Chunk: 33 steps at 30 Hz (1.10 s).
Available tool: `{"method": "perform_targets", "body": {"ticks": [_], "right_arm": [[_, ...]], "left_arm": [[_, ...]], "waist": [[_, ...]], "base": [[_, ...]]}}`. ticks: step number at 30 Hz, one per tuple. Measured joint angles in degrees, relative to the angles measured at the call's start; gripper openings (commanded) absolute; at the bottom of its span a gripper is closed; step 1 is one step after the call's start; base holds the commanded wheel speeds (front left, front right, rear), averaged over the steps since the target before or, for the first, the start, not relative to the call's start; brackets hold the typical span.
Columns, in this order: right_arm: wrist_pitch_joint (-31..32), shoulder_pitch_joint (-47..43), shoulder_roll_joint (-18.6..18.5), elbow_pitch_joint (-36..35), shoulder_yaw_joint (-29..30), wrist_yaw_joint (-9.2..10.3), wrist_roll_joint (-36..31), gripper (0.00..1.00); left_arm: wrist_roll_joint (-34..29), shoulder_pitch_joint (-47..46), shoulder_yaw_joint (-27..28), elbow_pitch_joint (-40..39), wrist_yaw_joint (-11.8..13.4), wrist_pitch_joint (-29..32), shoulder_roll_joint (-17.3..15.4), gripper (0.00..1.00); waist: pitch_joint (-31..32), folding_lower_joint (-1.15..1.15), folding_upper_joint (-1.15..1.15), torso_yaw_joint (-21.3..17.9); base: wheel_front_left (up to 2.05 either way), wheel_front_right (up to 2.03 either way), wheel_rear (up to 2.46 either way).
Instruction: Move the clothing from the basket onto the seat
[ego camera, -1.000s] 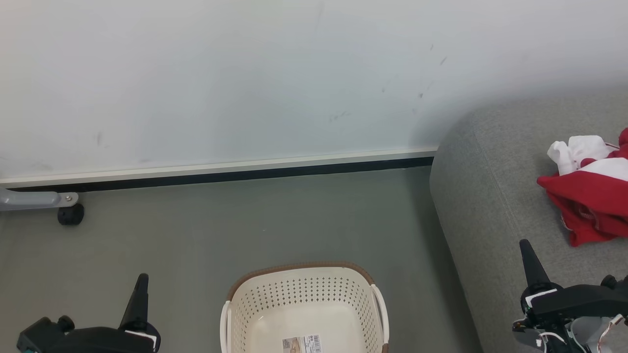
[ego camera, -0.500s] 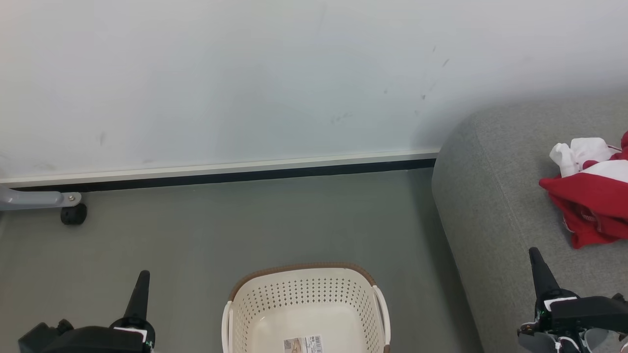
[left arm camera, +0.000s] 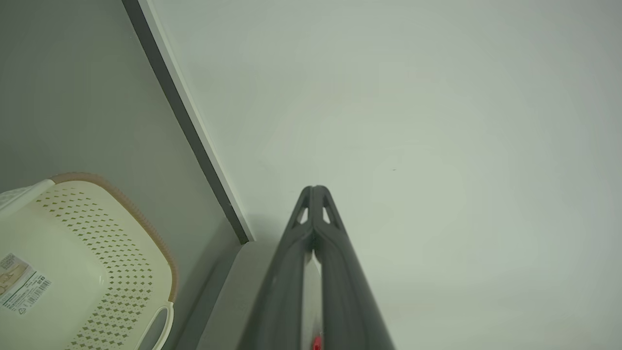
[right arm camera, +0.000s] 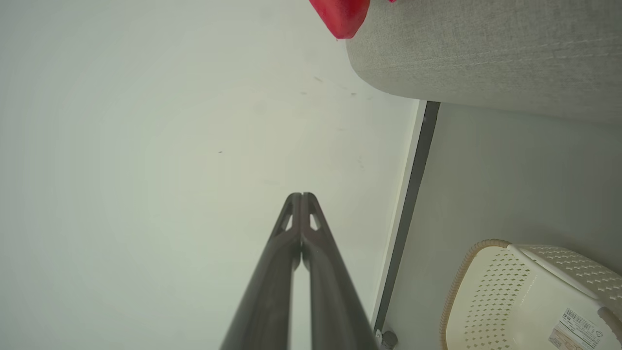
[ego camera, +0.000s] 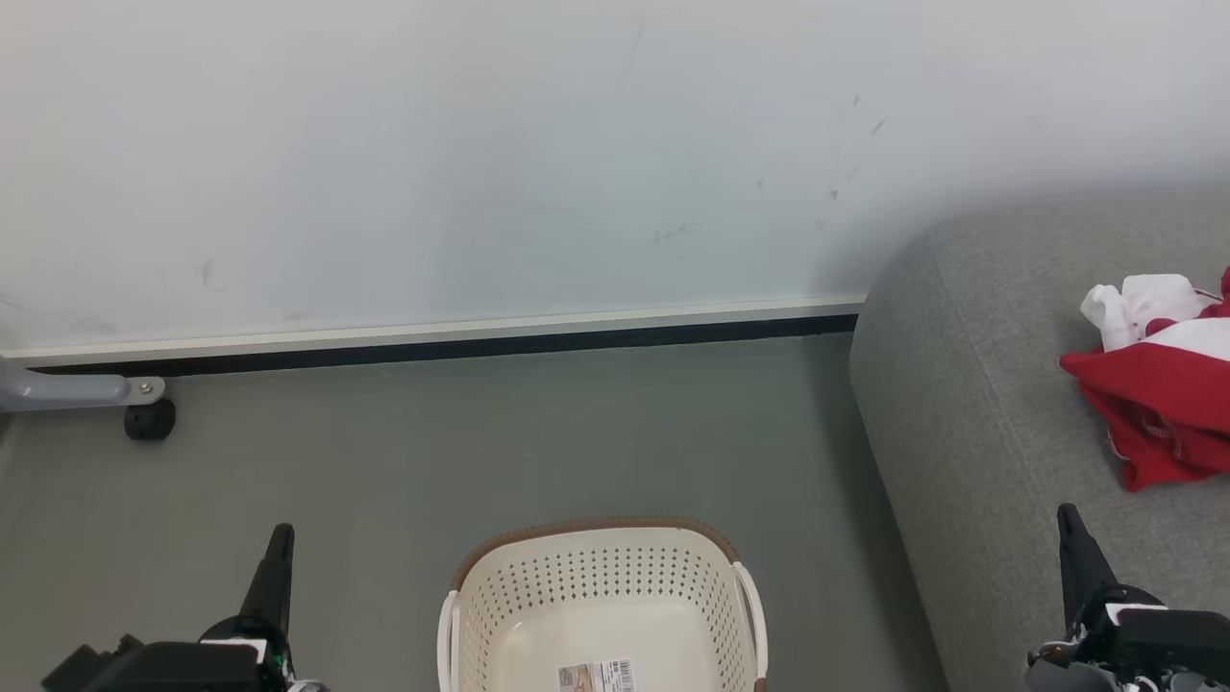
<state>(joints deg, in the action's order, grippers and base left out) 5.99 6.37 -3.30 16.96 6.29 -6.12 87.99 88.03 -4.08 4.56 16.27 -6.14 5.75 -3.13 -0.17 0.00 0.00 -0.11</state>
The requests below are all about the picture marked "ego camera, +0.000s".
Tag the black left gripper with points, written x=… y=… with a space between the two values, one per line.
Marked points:
x=163 y=668

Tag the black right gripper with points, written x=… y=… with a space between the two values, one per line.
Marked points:
x=1143 y=639

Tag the red shorts with white stitching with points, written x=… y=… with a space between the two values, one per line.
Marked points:
x=1172 y=461

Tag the red jersey with white stripes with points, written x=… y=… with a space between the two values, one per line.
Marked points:
x=1153 y=380

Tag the white garment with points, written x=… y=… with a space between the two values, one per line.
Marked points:
x=1139 y=303

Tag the grey fabric sofa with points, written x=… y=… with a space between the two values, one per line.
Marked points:
x=980 y=404

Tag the black caster wheel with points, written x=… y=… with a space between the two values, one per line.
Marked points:
x=150 y=420

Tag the grey metal stand leg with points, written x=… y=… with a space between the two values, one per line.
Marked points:
x=67 y=389

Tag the cream perforated plastic laundry basket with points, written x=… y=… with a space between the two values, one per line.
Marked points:
x=596 y=586

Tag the white barcode label sticker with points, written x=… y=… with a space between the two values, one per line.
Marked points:
x=598 y=677

